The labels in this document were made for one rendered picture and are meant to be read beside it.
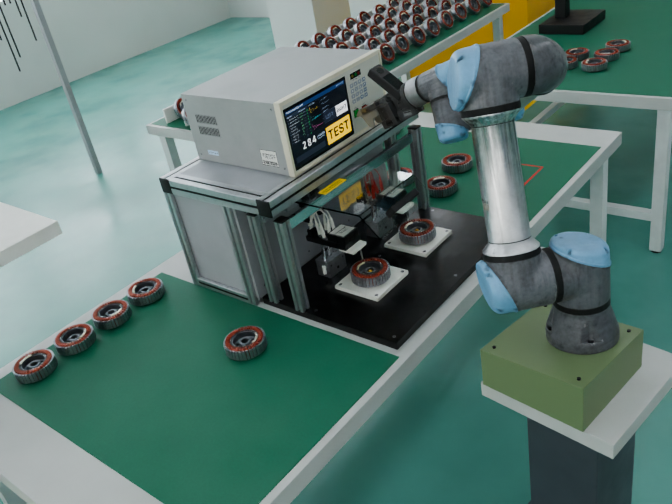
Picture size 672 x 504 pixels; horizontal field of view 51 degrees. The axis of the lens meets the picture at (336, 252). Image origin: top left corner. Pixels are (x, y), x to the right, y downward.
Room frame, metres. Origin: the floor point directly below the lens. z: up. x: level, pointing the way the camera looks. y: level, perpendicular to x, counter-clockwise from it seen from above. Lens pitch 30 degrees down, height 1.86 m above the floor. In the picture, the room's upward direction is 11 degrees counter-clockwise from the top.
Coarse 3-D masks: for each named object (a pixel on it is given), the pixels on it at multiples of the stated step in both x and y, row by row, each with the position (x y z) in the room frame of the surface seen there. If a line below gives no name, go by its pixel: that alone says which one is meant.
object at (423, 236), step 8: (408, 224) 1.87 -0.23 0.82; (416, 224) 1.88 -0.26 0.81; (424, 224) 1.86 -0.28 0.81; (432, 224) 1.84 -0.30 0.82; (400, 232) 1.84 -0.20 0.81; (408, 232) 1.83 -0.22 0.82; (416, 232) 1.83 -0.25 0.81; (424, 232) 1.80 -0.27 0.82; (432, 232) 1.81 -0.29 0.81; (408, 240) 1.81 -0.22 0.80; (416, 240) 1.79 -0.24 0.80; (424, 240) 1.80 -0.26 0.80
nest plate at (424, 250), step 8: (440, 232) 1.85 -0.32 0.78; (448, 232) 1.84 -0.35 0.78; (392, 240) 1.86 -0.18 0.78; (400, 240) 1.85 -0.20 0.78; (432, 240) 1.81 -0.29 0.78; (440, 240) 1.80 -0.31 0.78; (392, 248) 1.83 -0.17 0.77; (400, 248) 1.80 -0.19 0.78; (408, 248) 1.79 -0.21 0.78; (416, 248) 1.78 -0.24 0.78; (424, 248) 1.77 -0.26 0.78; (432, 248) 1.77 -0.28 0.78; (424, 256) 1.75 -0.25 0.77
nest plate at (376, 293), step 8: (392, 272) 1.68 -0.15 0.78; (400, 272) 1.67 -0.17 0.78; (344, 280) 1.69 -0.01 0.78; (392, 280) 1.64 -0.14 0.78; (400, 280) 1.65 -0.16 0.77; (336, 288) 1.67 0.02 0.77; (344, 288) 1.65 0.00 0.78; (352, 288) 1.64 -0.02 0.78; (360, 288) 1.63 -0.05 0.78; (368, 288) 1.62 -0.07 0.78; (376, 288) 1.62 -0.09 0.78; (384, 288) 1.61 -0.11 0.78; (368, 296) 1.59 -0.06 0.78; (376, 296) 1.58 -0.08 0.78
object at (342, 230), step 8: (344, 224) 1.76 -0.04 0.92; (336, 232) 1.72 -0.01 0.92; (344, 232) 1.71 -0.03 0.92; (352, 232) 1.71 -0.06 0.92; (312, 240) 1.77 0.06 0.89; (320, 240) 1.74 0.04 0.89; (328, 240) 1.73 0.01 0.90; (336, 240) 1.70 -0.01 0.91; (344, 240) 1.68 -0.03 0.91; (352, 240) 1.70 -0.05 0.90; (360, 240) 1.72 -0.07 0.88; (328, 248) 1.77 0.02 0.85; (336, 248) 1.70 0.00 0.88; (344, 248) 1.68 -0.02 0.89; (352, 248) 1.69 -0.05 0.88; (360, 248) 1.69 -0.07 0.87
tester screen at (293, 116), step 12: (336, 84) 1.87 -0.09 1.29; (324, 96) 1.83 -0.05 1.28; (336, 96) 1.86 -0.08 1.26; (300, 108) 1.76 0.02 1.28; (312, 108) 1.79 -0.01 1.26; (324, 108) 1.82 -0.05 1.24; (288, 120) 1.72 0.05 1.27; (300, 120) 1.75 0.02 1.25; (312, 120) 1.78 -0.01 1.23; (336, 120) 1.85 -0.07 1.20; (300, 132) 1.74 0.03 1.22; (312, 132) 1.78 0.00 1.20; (324, 132) 1.81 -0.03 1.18; (300, 144) 1.74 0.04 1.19; (312, 156) 1.76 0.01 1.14
